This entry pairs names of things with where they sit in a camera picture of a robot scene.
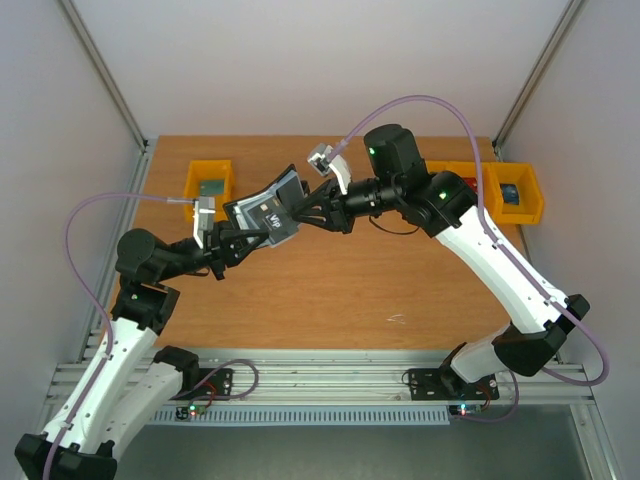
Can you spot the yellow bin with red card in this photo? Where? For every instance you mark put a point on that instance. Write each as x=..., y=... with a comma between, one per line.
x=468, y=169

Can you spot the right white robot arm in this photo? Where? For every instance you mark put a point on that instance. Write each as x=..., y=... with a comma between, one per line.
x=445, y=207

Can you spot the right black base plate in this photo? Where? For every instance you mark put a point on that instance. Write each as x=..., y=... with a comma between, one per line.
x=425, y=384

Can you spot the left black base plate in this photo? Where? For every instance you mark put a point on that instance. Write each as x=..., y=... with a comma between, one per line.
x=218, y=385

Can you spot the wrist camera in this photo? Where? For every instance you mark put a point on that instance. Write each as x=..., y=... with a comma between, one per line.
x=319, y=159
x=203, y=218

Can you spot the grey slotted cable duct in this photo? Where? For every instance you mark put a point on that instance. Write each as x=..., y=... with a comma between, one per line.
x=280, y=416

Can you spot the aluminium rail frame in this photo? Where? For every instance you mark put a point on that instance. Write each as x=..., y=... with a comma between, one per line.
x=337, y=377

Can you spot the green card in bin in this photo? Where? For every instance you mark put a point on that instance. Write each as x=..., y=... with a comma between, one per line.
x=212, y=187

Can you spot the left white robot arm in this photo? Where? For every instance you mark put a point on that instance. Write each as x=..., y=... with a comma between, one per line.
x=90, y=433

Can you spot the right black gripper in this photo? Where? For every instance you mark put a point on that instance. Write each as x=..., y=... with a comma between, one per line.
x=339, y=209

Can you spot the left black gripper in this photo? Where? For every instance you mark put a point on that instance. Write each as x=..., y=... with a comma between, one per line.
x=221, y=247

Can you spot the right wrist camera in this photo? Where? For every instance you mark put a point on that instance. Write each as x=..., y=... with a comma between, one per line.
x=319, y=159

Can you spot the yellow bin with blue card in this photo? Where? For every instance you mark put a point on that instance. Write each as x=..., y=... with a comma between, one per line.
x=531, y=207

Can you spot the black leather card holder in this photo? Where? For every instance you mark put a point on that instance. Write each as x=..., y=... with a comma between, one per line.
x=286, y=188

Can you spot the blue card in bin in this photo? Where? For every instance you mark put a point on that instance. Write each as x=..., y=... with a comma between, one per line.
x=510, y=194

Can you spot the black VIP card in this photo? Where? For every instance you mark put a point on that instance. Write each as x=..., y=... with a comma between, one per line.
x=270, y=215

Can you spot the yellow bin with black card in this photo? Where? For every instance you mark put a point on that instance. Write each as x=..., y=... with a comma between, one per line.
x=435, y=167

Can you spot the left yellow bin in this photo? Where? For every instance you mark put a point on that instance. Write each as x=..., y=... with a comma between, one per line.
x=211, y=178

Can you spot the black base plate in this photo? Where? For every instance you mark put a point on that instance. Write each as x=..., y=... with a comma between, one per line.
x=425, y=384
x=218, y=385

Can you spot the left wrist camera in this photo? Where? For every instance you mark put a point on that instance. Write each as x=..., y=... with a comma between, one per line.
x=203, y=218

